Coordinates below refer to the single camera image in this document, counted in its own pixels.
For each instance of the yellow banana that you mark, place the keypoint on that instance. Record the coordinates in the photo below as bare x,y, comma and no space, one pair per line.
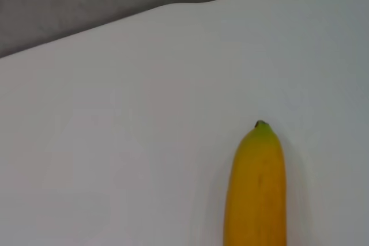
256,188

